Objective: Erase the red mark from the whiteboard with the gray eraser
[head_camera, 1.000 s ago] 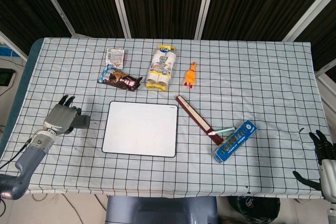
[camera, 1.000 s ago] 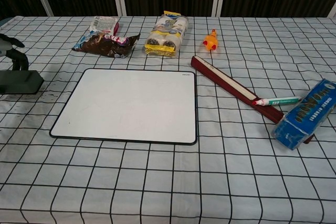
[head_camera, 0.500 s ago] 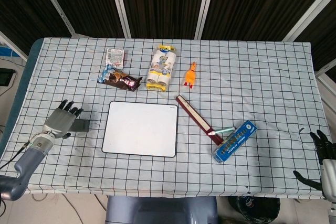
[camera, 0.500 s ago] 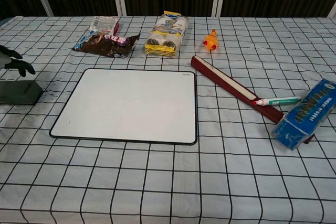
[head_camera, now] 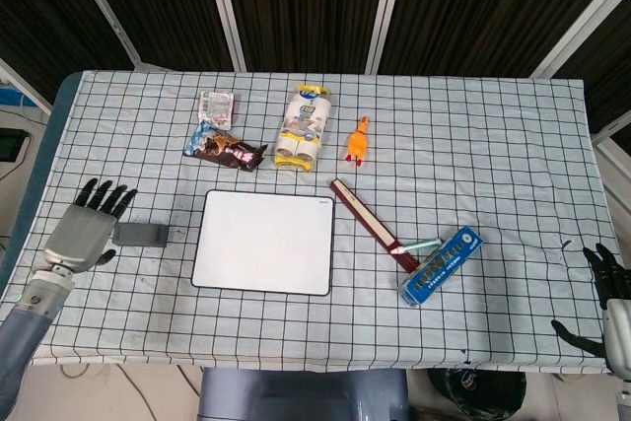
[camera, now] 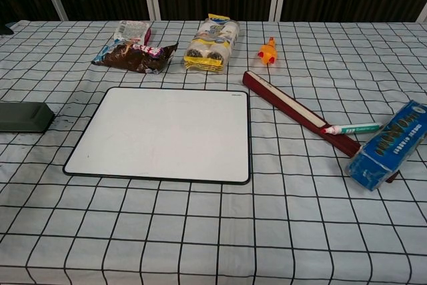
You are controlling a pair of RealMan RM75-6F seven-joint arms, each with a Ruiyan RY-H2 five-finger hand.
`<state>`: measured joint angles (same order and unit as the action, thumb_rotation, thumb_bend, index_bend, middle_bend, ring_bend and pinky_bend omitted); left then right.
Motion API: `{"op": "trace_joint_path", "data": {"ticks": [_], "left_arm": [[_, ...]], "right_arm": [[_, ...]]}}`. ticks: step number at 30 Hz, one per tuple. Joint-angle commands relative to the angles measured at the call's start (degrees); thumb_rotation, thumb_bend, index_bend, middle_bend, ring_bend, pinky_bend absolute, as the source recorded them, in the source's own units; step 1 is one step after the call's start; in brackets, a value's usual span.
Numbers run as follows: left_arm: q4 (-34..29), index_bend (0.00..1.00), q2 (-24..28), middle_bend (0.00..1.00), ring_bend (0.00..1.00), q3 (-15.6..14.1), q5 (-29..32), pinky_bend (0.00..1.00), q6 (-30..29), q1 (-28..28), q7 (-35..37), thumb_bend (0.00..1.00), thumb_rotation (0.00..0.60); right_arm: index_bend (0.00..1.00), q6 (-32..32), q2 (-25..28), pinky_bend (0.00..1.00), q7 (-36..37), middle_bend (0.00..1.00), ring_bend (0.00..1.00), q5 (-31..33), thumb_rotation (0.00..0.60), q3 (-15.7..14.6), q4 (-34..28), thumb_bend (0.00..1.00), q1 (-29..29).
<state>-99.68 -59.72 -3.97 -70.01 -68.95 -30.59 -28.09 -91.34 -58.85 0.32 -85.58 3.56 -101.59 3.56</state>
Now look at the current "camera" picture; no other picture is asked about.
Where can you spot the grey and black left robot hand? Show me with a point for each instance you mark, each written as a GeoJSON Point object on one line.
{"type": "Point", "coordinates": [4, 30]}

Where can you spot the dark green board eraser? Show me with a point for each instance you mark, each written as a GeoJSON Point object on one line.
{"type": "Point", "coordinates": [23, 116]}

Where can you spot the white snack packet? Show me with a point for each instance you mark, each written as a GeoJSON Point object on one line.
{"type": "Point", "coordinates": [130, 29]}

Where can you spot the brown snack bag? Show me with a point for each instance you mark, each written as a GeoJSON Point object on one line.
{"type": "Point", "coordinates": [136, 58]}

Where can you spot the white and yellow snack pack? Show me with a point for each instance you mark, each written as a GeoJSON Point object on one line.
{"type": "Point", "coordinates": [210, 44]}

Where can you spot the yellow rubber chicken toy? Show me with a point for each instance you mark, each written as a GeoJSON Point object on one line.
{"type": "Point", "coordinates": [266, 53]}

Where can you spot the white black-checked tablecloth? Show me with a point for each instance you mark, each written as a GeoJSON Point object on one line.
{"type": "Point", "coordinates": [213, 225]}

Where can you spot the dark red long box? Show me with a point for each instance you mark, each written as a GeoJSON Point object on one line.
{"type": "Point", "coordinates": [287, 103]}

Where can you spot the red-tipped green marker pen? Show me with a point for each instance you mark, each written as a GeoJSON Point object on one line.
{"type": "Point", "coordinates": [357, 129]}

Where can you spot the blue cardboard box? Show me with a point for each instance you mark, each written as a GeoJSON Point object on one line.
{"type": "Point", "coordinates": [390, 145]}

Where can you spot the white dry-erase board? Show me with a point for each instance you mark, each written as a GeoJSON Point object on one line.
{"type": "Point", "coordinates": [173, 131]}

